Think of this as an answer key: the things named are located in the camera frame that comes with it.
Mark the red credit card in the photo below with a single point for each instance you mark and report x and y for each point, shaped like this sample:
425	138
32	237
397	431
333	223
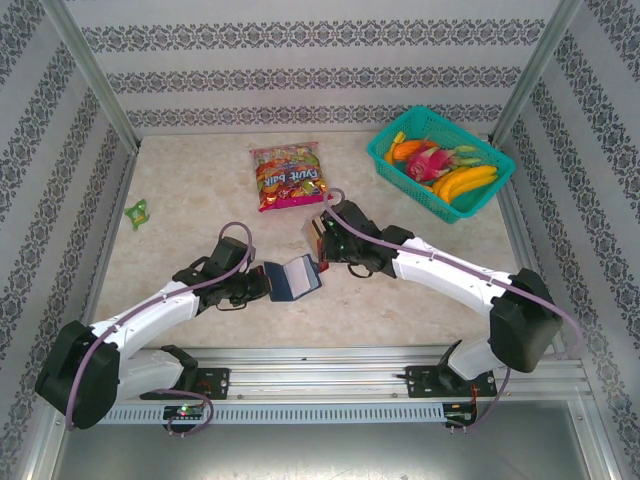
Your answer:
324	267

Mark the blue card holder wallet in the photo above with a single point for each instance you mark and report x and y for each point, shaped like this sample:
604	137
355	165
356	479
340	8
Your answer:
277	280

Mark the gold credit card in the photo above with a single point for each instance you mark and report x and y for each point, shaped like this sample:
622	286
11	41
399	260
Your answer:
314	235

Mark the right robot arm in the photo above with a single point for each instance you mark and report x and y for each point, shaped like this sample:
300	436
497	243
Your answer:
450	272

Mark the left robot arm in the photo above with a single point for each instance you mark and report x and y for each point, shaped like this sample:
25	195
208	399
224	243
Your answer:
150	312

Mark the teal plastic basket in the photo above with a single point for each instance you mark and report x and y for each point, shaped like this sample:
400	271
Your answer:
395	167

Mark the colourful fruit candy bag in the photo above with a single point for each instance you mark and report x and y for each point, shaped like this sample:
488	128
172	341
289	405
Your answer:
290	175

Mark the small green candy wrapper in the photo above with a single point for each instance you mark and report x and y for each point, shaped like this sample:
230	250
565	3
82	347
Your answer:
138	214

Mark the pink dragon fruit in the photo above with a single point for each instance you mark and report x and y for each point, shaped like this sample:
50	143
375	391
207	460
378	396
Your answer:
425	162

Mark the orange mango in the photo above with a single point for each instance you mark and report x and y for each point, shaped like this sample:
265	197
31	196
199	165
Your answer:
407	149

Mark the small yellow fruit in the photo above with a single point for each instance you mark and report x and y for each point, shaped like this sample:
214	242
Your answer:
398	136

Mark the yellow banana bunch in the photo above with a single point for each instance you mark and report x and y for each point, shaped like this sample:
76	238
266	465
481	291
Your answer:
467	180

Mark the small circuit board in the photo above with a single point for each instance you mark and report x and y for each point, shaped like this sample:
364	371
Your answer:
460	415
182	412

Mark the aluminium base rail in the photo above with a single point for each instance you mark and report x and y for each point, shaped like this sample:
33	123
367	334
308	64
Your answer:
310	377

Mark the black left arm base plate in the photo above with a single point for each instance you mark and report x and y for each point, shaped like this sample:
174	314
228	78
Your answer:
217	382

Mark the aluminium side rail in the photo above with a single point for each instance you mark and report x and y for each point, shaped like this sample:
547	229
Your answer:
521	225
104	250

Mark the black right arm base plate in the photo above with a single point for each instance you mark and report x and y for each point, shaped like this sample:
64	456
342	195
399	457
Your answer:
417	382

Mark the aluminium frame post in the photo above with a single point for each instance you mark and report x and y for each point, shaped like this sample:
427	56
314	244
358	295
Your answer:
95	75
530	75

